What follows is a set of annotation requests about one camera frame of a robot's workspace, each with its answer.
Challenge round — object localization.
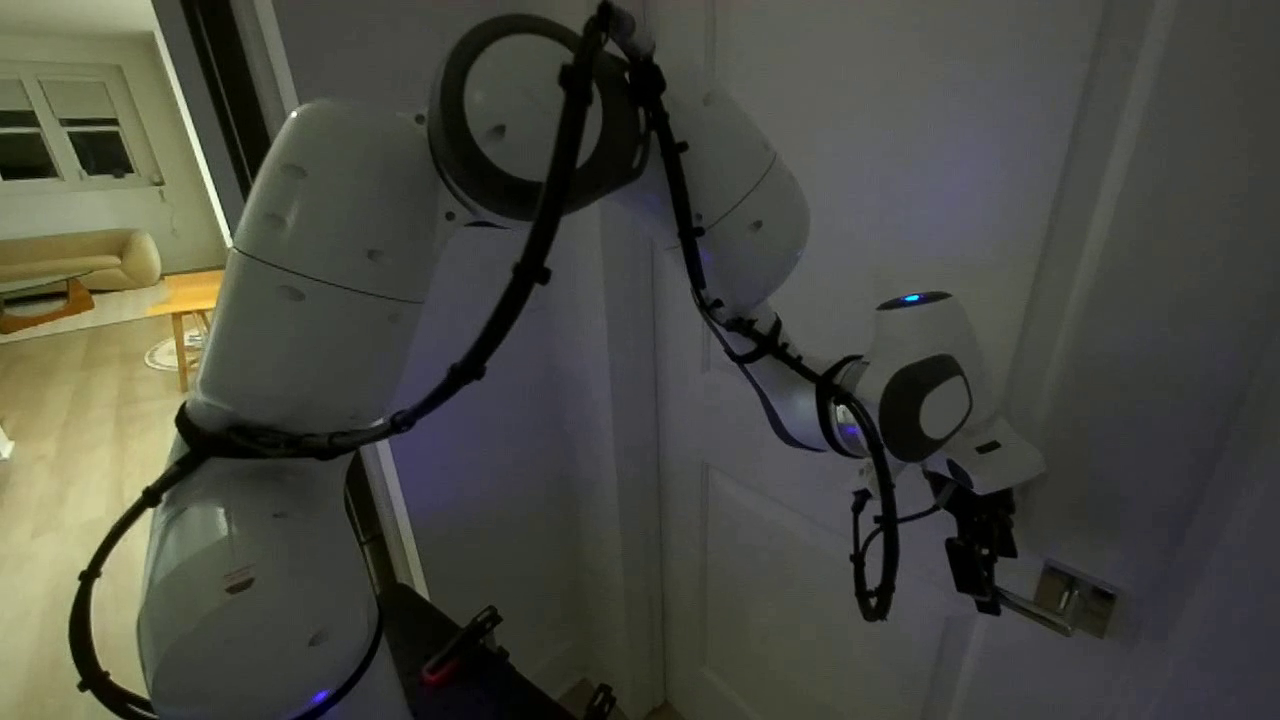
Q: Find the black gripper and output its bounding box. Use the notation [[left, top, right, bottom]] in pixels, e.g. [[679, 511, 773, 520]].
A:
[[942, 483, 1025, 622]]

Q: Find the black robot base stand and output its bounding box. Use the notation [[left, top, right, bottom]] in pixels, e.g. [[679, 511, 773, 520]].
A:
[[375, 586, 624, 720]]

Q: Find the window with white frame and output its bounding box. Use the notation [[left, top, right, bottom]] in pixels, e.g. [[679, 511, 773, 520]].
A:
[[0, 73, 145, 188]]

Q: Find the dark doorway frame strip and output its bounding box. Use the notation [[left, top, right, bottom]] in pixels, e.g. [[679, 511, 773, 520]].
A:
[[176, 0, 279, 208]]

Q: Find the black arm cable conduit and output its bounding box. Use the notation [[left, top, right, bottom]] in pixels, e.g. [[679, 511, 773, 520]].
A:
[[65, 0, 914, 720]]

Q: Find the low wooden table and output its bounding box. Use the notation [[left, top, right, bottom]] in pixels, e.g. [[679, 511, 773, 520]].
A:
[[0, 271, 101, 340]]

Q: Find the beige sofa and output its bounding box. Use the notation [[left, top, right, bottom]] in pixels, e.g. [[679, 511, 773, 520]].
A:
[[0, 226, 170, 302]]

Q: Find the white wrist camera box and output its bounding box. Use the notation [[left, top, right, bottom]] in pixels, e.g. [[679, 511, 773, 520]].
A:
[[949, 417, 1050, 500]]

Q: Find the white panelled door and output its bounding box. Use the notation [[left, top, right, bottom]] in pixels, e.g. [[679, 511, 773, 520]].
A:
[[645, 0, 1211, 720]]

